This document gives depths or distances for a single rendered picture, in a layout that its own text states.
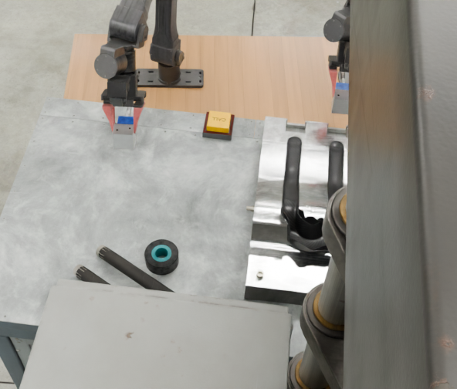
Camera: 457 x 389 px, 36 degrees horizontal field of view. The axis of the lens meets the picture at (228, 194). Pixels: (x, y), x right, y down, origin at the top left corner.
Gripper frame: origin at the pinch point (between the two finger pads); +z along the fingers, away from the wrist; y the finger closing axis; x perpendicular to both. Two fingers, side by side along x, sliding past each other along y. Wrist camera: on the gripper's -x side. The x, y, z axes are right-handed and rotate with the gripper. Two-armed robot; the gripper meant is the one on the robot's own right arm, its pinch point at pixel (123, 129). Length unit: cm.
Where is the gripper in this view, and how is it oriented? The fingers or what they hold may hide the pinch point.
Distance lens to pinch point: 175.3
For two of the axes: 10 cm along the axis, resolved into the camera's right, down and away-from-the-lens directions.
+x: 0.1, -3.8, 9.2
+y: 10.0, 0.5, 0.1
